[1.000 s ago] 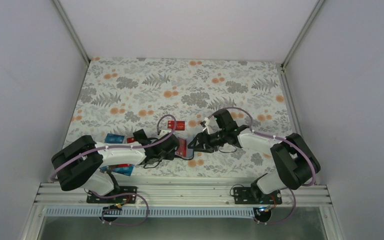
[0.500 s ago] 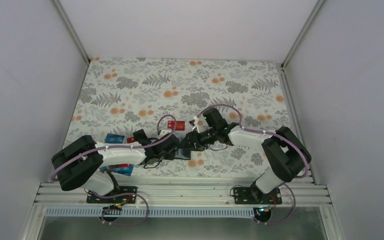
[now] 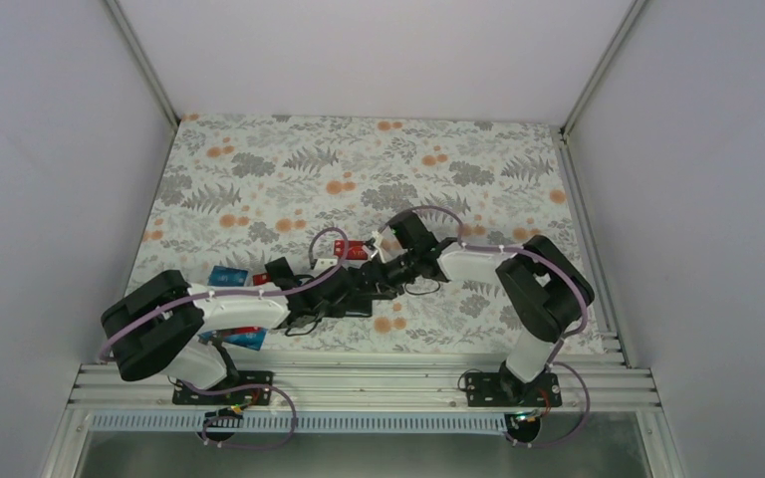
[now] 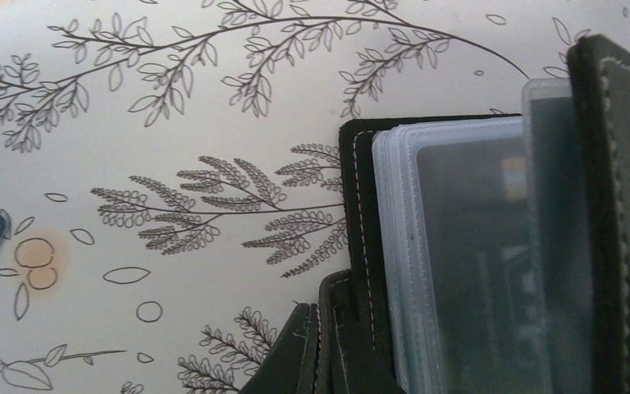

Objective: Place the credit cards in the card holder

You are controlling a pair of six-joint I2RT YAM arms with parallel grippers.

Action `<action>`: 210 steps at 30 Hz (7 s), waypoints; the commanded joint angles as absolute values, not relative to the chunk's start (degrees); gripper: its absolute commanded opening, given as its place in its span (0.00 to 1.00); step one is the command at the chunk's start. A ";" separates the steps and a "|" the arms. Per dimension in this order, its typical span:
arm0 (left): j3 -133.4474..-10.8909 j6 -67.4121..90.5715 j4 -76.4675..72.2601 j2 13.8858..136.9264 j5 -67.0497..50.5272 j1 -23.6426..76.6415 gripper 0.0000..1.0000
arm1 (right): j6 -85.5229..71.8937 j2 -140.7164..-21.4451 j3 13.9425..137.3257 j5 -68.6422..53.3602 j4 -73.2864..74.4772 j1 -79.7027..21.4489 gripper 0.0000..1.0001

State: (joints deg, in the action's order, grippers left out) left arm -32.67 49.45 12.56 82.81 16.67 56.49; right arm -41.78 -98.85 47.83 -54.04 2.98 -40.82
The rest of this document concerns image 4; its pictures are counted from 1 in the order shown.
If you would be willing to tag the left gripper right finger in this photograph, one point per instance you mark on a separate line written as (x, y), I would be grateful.
(347, 361)

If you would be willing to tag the floral patterned table mat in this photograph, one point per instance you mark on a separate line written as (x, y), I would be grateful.
(171, 185)

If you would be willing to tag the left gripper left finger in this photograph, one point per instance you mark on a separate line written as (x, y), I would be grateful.
(291, 365)

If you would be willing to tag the black card holder wallet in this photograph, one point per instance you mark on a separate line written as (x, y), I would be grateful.
(491, 254)

